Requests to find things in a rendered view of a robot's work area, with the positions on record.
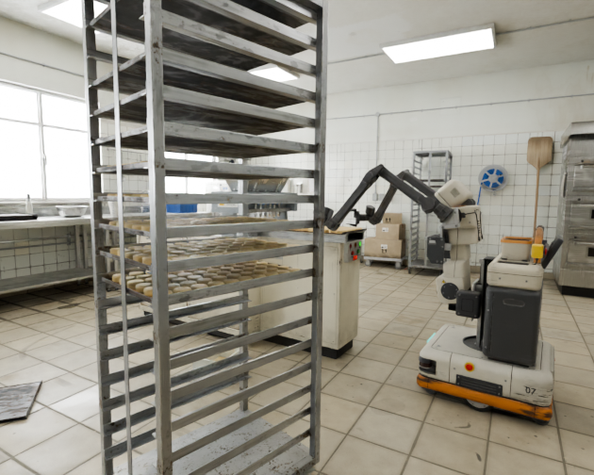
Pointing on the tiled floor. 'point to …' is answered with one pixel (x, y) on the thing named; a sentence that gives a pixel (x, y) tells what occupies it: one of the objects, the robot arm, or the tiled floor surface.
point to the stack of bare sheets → (8, 403)
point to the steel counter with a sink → (46, 218)
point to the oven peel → (542, 153)
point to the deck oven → (586, 211)
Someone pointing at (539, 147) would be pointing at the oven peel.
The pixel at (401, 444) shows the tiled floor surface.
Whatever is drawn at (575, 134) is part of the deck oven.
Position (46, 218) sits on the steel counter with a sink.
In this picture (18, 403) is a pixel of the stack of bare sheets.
